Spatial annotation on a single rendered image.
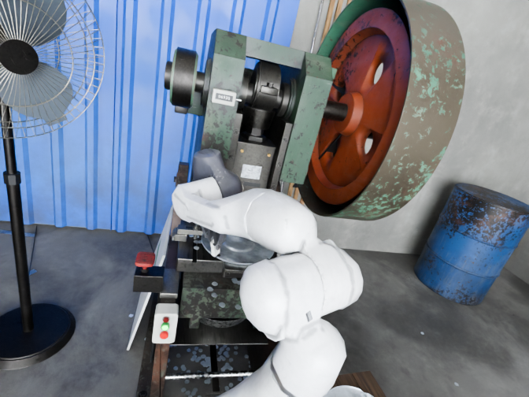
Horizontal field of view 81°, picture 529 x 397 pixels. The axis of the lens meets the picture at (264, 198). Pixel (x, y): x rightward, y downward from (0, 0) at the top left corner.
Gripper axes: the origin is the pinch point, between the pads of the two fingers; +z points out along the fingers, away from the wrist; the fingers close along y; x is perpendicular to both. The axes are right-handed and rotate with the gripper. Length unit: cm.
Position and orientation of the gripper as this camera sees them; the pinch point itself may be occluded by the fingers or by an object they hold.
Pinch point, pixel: (215, 246)
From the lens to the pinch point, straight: 110.8
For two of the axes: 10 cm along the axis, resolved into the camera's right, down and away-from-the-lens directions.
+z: -0.4, 7.7, 6.3
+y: 8.4, 3.7, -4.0
